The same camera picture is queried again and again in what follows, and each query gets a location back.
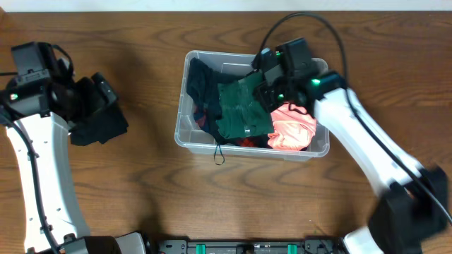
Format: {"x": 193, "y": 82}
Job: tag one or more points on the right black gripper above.
{"x": 268, "y": 98}

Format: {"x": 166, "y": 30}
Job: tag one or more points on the salmon pink garment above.
{"x": 293, "y": 127}

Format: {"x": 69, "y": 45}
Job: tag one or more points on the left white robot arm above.
{"x": 54, "y": 221}

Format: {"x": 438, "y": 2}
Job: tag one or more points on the clear plastic storage container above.
{"x": 188, "y": 134}

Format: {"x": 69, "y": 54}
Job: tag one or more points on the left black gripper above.
{"x": 82, "y": 85}

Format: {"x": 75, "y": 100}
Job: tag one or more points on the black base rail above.
{"x": 310, "y": 244}

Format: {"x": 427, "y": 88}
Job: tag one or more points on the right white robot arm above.
{"x": 412, "y": 200}

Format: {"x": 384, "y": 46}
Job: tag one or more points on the black garment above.
{"x": 95, "y": 122}

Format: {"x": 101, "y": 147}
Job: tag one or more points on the red navy plaid shirt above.
{"x": 247, "y": 142}

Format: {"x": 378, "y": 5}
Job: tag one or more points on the dark navy garment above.
{"x": 202, "y": 87}

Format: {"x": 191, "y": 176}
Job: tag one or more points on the dark green garment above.
{"x": 242, "y": 115}

